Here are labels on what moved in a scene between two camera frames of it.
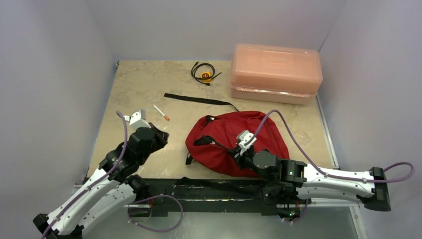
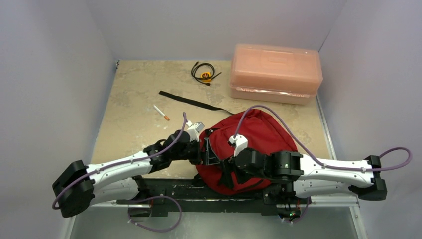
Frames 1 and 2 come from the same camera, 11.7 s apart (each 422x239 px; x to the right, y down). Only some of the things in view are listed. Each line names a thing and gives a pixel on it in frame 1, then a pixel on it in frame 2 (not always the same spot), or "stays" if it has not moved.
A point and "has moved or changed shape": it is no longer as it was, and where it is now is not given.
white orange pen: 164,116 stays
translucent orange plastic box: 275,73 stays
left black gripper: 162,136 -> 211,158
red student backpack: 210,139 has moved or changed shape
